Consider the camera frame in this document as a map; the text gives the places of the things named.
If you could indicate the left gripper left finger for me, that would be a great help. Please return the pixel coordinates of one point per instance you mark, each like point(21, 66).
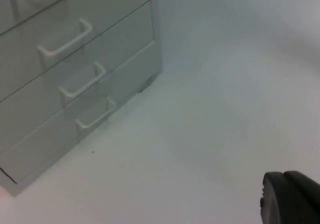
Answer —
point(277, 204)

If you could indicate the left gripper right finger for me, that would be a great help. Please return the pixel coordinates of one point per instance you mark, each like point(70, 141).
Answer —
point(306, 196)

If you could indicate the small grey chest of drawers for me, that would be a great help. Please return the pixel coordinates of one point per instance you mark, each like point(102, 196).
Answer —
point(75, 58)

